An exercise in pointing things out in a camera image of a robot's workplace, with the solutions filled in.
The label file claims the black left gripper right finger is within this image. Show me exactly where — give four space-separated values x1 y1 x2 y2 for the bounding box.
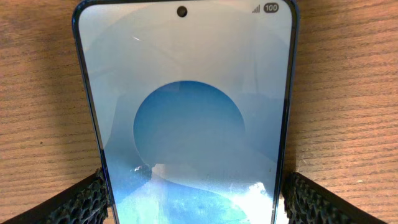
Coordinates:
282 172 386 224

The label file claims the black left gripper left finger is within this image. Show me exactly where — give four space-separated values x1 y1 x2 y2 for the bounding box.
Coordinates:
3 169 109 224

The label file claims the blue Samsung Galaxy smartphone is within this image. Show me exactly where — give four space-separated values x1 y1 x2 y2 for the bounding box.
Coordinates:
72 0 299 223

